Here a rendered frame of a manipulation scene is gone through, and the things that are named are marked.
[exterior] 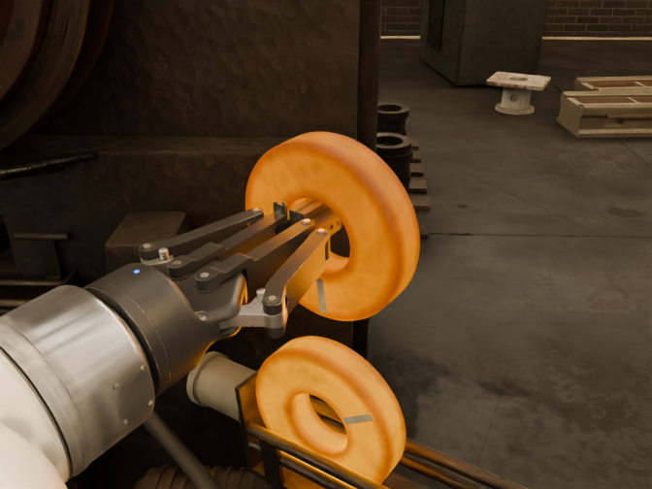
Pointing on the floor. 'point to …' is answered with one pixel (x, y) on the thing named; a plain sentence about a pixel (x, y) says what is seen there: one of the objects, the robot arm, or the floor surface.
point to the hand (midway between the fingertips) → (325, 211)
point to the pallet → (402, 154)
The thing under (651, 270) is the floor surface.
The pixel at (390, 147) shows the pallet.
